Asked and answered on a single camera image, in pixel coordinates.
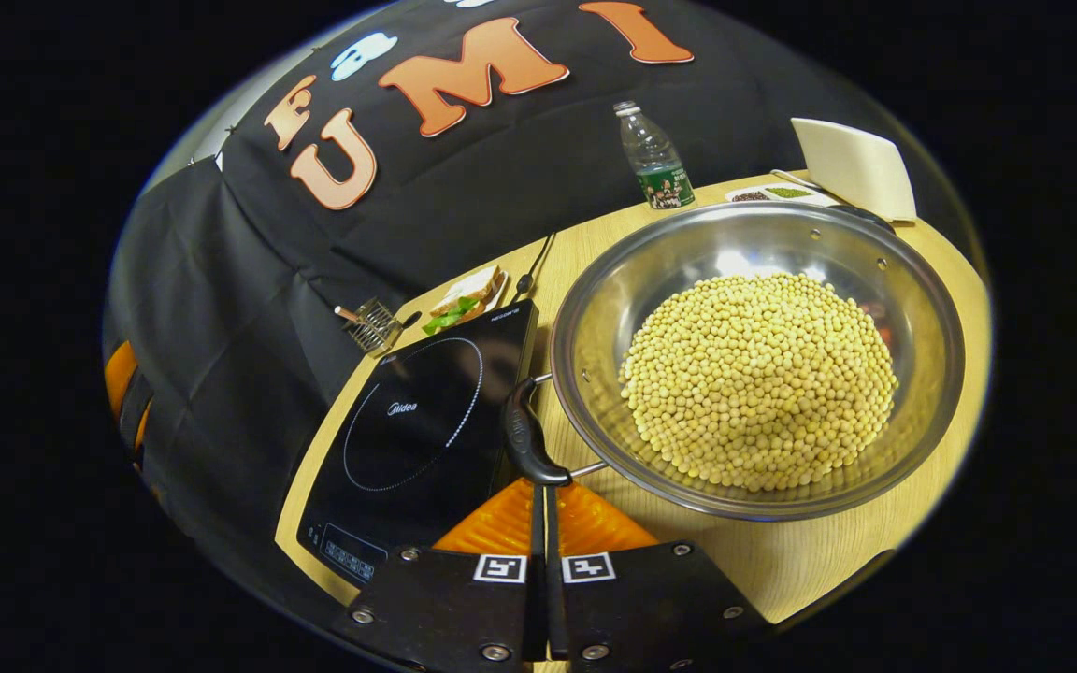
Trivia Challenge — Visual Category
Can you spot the clear plastic water bottle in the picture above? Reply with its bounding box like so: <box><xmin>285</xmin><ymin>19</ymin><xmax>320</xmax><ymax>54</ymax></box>
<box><xmin>615</xmin><ymin>101</ymin><xmax>696</xmax><ymax>210</ymax></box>

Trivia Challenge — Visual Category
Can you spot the white box-shaped container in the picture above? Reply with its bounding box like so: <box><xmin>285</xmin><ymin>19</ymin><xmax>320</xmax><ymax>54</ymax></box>
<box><xmin>789</xmin><ymin>117</ymin><xmax>918</xmax><ymax>223</ymax></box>

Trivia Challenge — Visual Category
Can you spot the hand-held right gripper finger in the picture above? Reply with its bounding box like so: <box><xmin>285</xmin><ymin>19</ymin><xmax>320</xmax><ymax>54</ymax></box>
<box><xmin>546</xmin><ymin>480</ymin><xmax>773</xmax><ymax>673</ymax></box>
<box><xmin>347</xmin><ymin>477</ymin><xmax>549</xmax><ymax>673</ymax></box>

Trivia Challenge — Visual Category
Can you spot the white tray with seeds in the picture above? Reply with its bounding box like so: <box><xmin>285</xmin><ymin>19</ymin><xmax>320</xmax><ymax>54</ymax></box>
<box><xmin>725</xmin><ymin>183</ymin><xmax>839</xmax><ymax>208</ymax></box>

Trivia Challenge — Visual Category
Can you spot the sandwich with lettuce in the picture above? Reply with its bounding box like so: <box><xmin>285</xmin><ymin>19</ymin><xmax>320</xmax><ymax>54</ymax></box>
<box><xmin>424</xmin><ymin>265</ymin><xmax>505</xmax><ymax>336</ymax></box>

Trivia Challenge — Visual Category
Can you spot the stainless steel pot black handle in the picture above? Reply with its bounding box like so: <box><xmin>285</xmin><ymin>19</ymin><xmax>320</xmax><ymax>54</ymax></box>
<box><xmin>501</xmin><ymin>201</ymin><xmax>967</xmax><ymax>523</ymax></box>

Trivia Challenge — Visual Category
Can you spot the metal wire basket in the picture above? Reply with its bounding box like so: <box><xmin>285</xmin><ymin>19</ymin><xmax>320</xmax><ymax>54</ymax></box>
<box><xmin>352</xmin><ymin>297</ymin><xmax>404</xmax><ymax>358</ymax></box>

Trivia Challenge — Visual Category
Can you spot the black backdrop cloth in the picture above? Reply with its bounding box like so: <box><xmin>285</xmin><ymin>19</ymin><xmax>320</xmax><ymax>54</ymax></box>
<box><xmin>101</xmin><ymin>0</ymin><xmax>932</xmax><ymax>618</ymax></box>

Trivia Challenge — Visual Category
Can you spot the black induction cooktop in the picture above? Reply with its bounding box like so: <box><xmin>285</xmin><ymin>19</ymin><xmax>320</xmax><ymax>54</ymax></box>
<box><xmin>297</xmin><ymin>299</ymin><xmax>539</xmax><ymax>590</ymax></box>

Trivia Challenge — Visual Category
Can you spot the thin black cable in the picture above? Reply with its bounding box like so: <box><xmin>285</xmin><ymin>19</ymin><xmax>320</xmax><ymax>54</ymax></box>
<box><xmin>512</xmin><ymin>232</ymin><xmax>558</xmax><ymax>302</ymax></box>

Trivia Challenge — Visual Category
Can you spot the pile of yellow soybeans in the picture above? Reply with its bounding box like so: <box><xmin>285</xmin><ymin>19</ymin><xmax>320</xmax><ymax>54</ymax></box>
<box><xmin>620</xmin><ymin>273</ymin><xmax>899</xmax><ymax>494</ymax></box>

